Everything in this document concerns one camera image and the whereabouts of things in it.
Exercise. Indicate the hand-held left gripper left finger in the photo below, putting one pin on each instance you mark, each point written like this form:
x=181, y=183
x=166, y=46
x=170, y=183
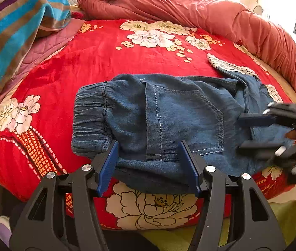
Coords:
x=109, y=162

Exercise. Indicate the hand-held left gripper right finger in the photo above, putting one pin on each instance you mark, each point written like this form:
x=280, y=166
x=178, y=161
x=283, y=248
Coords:
x=187, y=163

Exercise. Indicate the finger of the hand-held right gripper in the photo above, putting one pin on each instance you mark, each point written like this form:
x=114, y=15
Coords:
x=257, y=146
x=257, y=120

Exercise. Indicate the blue denim pants lace trim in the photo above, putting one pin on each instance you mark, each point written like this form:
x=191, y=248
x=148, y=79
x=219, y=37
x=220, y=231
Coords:
x=179, y=115

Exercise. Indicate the red floral blanket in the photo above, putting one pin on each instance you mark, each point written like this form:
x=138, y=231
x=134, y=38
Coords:
x=98, y=55

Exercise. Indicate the purple white shoe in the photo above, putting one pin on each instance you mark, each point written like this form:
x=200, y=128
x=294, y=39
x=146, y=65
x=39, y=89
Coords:
x=3, y=230

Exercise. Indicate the pink quilted cloth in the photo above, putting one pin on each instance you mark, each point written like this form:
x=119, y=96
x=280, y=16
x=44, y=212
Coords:
x=46, y=49

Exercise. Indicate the rust red quilt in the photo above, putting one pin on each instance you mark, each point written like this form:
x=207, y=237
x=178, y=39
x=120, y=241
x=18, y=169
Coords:
x=189, y=7

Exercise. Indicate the striped towel blanket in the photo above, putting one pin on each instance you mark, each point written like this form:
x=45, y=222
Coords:
x=9, y=36

